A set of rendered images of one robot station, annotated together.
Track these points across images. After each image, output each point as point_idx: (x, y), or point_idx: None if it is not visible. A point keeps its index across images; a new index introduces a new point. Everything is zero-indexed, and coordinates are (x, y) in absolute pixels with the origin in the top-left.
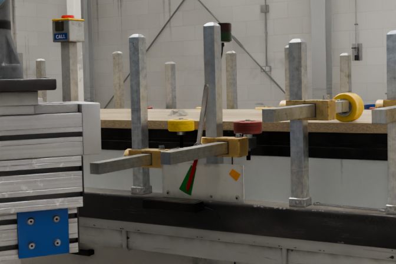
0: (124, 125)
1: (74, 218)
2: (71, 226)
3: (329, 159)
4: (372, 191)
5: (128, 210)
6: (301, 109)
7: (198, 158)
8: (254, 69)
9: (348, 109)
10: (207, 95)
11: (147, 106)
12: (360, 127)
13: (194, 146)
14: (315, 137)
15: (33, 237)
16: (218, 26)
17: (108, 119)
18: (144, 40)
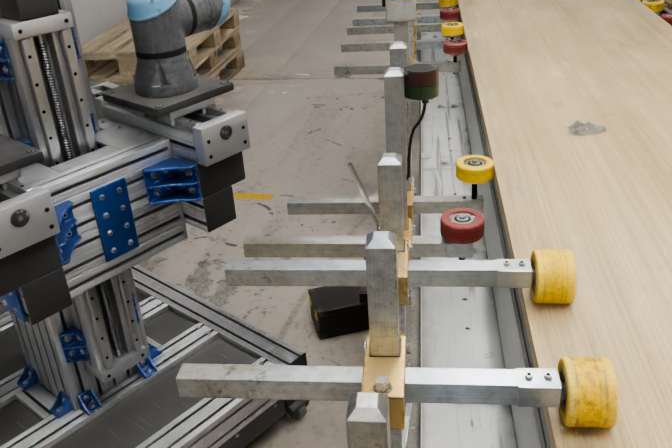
0: (484, 129)
1: (22, 297)
2: (22, 302)
3: (518, 337)
4: (525, 429)
5: None
6: (320, 275)
7: (308, 256)
8: None
9: (527, 285)
10: (353, 177)
11: (407, 139)
12: (527, 326)
13: (316, 238)
14: (517, 292)
15: (4, 297)
16: (396, 77)
17: (488, 111)
18: (403, 53)
